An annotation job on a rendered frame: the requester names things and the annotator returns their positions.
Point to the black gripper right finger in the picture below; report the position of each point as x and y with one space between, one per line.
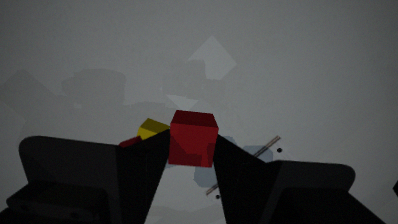
250 188

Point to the yellow cube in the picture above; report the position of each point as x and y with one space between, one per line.
150 128

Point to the dark red cube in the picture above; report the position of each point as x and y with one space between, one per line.
130 141
192 138

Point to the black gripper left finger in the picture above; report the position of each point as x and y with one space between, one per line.
130 174

